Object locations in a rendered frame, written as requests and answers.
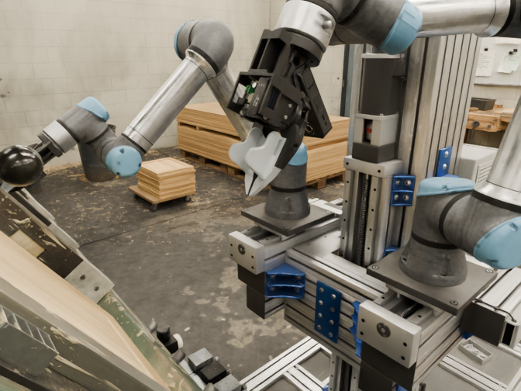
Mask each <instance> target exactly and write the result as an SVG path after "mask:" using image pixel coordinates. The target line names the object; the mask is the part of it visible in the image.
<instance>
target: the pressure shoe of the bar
mask: <svg viewBox="0 0 521 391"><path fill-rule="evenodd" d="M9 238H11V239H12V240H13V241H15V242H16V243H17V244H18V245H19V246H21V247H22V248H24V249H25V250H26V251H28V252H29V253H30V254H31V255H32V256H34V257H35V258H36V257H37V256H38V255H39V254H41V253H42V252H43V251H44V250H45V248H44V247H42V246H41V245H40V244H38V243H37V242H36V241H35V240H34V239H32V238H31V237H30V236H29V235H27V234H26V233H25V232H23V231H22V230H21V229H18V230H17V231H16V232H15V233H14V234H13V235H11V236H10V237H9Z"/></svg>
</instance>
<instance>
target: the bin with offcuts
mask: <svg viewBox="0 0 521 391"><path fill-rule="evenodd" d="M108 126H109V127H110V129H111V130H112V131H113V132H114V134H116V126H115V125H112V124H108ZM78 150H79V154H80V157H81V163H82V166H83V169H84V172H85V177H86V179H87V180H89V181H93V182H100V181H106V180H110V179H113V178H115V177H116V176H117V175H115V174H114V173H112V172H111V171H110V170H109V169H108V168H107V167H106V166H105V165H104V164H103V163H102V162H101V161H100V159H99V158H98V157H97V156H96V155H95V154H94V152H93V151H92V150H91V149H90V148H89V147H88V146H87V145H86V143H85V142H84V141H83V140H82V141H81V142H80V143H78Z"/></svg>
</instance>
